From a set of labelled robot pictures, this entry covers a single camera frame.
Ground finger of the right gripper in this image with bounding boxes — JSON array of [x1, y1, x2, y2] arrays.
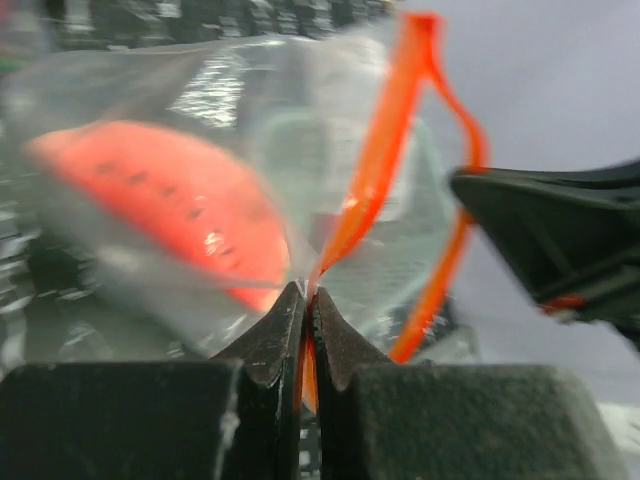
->
[[449, 160, 639, 345]]

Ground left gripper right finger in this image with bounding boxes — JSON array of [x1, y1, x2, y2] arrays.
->
[[309, 290, 625, 479]]

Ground watermelon slice toy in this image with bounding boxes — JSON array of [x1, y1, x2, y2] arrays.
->
[[25, 120, 290, 312]]

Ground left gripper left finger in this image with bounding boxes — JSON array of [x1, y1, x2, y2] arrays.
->
[[1, 284, 305, 479]]

